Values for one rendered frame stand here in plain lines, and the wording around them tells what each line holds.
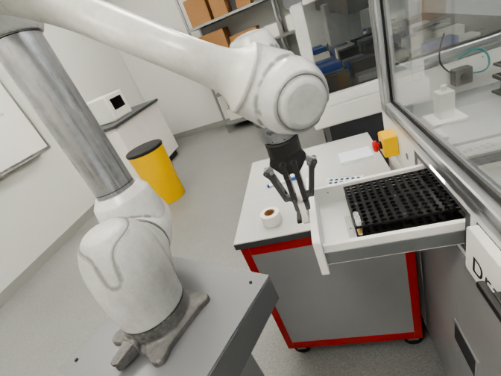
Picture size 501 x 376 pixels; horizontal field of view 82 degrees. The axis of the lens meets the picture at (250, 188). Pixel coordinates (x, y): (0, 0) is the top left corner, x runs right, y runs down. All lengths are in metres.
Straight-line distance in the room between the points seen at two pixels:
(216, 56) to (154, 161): 2.77
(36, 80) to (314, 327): 1.24
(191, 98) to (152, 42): 4.94
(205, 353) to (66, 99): 0.61
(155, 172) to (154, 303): 2.60
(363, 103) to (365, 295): 0.86
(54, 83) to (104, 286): 0.43
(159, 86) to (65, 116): 4.84
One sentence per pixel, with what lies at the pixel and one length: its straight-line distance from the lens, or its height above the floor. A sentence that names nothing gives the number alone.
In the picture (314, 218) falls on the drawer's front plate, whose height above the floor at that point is 0.93.
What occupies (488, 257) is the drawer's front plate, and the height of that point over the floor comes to 0.92.
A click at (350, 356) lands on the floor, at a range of 1.55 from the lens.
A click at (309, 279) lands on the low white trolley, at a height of 0.52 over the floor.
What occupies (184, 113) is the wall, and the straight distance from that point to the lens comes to 5.52.
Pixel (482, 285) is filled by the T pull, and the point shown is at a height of 0.91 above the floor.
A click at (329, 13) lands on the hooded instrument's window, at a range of 1.46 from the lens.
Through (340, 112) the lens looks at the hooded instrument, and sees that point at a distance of 1.52.
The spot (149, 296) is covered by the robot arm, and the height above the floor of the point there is 0.99.
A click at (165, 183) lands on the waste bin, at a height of 0.24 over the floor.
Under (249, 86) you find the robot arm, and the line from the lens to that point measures 0.41.
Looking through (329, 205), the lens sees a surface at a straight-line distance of 0.90.
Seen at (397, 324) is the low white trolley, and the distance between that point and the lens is 1.39.
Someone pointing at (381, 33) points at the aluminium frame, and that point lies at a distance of 1.06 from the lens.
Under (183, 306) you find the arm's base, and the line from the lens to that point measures 0.72.
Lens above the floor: 1.37
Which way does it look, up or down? 28 degrees down
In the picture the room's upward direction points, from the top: 22 degrees counter-clockwise
